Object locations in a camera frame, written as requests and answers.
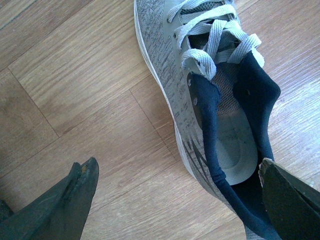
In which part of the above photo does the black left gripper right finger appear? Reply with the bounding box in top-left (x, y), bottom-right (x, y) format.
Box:
top-left (258, 158), bottom-right (320, 240)

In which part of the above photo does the grey knit sneaker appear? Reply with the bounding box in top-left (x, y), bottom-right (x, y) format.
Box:
top-left (134, 0), bottom-right (281, 240)

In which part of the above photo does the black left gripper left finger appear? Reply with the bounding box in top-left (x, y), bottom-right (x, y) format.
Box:
top-left (0, 157), bottom-right (99, 240)

